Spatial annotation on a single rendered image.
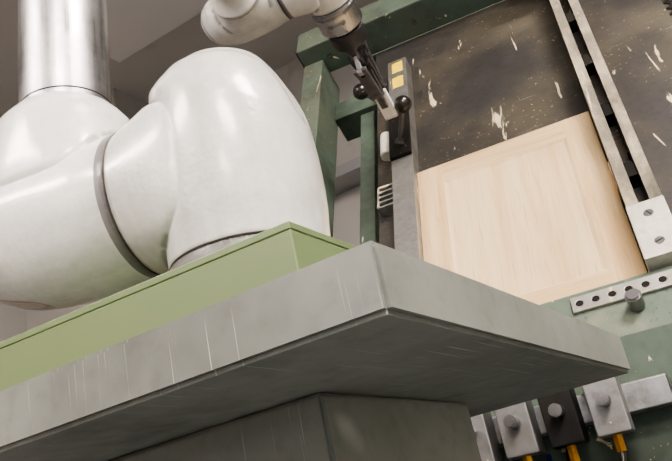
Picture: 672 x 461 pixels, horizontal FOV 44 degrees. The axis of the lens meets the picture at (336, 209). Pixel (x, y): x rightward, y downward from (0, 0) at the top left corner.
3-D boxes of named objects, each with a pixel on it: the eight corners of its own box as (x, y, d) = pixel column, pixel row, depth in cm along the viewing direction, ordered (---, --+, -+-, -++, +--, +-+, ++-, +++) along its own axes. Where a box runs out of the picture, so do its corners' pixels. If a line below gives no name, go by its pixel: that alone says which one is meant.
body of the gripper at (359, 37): (327, 23, 170) (347, 59, 175) (326, 44, 163) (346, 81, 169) (361, 9, 167) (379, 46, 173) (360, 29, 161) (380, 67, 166)
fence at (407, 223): (407, 362, 144) (398, 348, 141) (393, 75, 216) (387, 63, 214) (434, 354, 142) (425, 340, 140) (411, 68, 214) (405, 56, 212)
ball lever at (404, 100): (390, 152, 183) (394, 101, 174) (390, 142, 186) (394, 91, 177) (407, 153, 183) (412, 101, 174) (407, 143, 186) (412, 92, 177)
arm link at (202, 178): (295, 213, 68) (256, -5, 76) (108, 273, 73) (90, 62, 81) (360, 260, 82) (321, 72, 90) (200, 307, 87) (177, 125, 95)
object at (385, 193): (383, 218, 175) (377, 209, 174) (382, 197, 181) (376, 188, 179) (400, 212, 174) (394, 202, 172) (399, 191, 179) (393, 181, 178)
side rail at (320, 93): (297, 416, 155) (268, 383, 148) (321, 96, 238) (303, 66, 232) (325, 408, 153) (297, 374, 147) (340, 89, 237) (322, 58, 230)
